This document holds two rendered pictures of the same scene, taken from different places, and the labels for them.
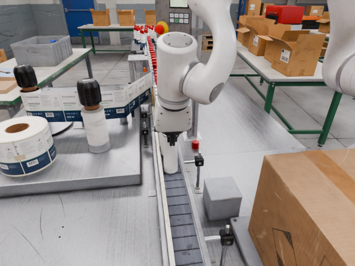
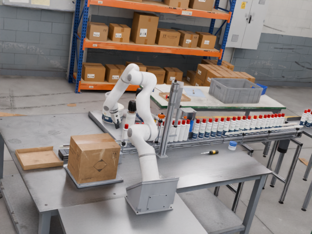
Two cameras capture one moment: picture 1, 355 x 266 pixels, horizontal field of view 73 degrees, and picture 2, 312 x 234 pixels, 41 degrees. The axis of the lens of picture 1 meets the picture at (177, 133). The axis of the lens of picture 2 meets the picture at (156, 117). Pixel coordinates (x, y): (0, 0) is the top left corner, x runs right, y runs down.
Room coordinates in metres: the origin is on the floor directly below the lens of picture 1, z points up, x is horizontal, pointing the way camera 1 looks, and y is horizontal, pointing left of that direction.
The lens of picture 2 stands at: (-0.53, -2.99, 2.48)
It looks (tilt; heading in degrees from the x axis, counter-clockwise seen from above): 22 degrees down; 64
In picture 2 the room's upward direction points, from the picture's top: 11 degrees clockwise
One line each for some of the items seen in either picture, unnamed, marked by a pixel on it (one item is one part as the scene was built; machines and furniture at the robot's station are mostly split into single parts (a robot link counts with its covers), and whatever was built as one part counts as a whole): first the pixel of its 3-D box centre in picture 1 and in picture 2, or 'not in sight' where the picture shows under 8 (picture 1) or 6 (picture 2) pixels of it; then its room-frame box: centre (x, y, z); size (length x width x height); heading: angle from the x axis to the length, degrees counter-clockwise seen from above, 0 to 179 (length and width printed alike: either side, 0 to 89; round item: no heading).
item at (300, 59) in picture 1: (297, 51); not in sight; (2.39, -1.15, 0.97); 0.51 x 0.39 x 0.37; 96
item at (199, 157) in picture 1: (192, 171); (121, 146); (0.66, -0.05, 0.91); 0.07 x 0.03 x 0.16; 98
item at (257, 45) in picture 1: (263, 38); not in sight; (3.25, -1.10, 0.97); 0.45 x 0.38 x 0.37; 94
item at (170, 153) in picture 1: (170, 147); (125, 135); (0.71, 0.03, 0.98); 0.05 x 0.05 x 0.20
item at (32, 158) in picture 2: not in sight; (39, 157); (-0.01, -0.07, 0.85); 0.30 x 0.26 x 0.04; 8
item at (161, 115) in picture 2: not in sight; (157, 128); (0.99, 0.02, 1.05); 0.10 x 0.04 x 0.33; 98
